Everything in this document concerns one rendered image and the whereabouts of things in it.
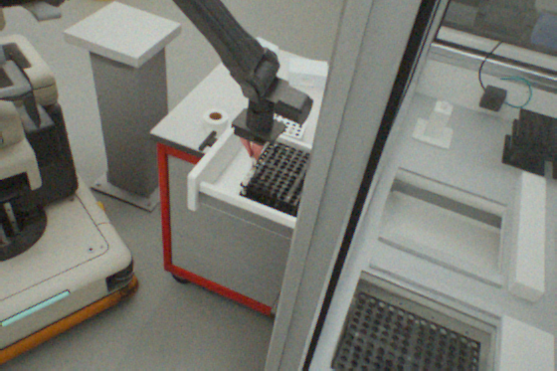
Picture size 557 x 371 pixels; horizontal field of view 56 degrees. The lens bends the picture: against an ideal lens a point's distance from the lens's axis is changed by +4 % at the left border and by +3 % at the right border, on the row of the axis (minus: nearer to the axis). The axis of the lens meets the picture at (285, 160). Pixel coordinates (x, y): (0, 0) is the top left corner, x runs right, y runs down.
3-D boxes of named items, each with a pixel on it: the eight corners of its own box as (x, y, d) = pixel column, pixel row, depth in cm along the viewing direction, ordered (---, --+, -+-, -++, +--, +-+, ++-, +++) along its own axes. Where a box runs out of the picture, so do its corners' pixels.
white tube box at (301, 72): (286, 84, 167) (288, 71, 164) (287, 70, 174) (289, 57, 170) (324, 89, 168) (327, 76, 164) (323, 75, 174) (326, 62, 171)
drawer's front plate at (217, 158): (187, 209, 115) (187, 175, 108) (243, 137, 136) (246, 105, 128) (194, 212, 115) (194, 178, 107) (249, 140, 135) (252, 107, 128)
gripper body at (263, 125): (244, 113, 110) (247, 86, 105) (285, 130, 108) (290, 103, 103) (229, 129, 106) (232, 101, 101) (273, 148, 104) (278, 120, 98)
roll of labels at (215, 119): (231, 123, 149) (232, 112, 146) (221, 137, 144) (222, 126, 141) (209, 116, 150) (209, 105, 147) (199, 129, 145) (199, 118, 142)
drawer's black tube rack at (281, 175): (238, 203, 116) (240, 183, 112) (268, 158, 129) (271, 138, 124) (327, 239, 112) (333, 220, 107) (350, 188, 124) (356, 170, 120)
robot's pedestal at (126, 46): (91, 188, 223) (58, 31, 172) (131, 148, 245) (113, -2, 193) (150, 213, 217) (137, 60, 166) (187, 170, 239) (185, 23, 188)
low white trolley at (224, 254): (159, 284, 193) (149, 131, 142) (234, 181, 237) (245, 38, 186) (301, 348, 181) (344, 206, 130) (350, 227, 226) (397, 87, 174)
